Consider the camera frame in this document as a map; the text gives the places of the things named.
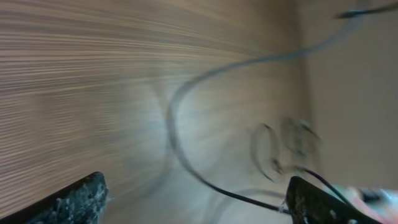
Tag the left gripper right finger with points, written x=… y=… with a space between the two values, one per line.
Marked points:
x=310 y=205

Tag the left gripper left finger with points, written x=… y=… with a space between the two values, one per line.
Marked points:
x=82 y=202

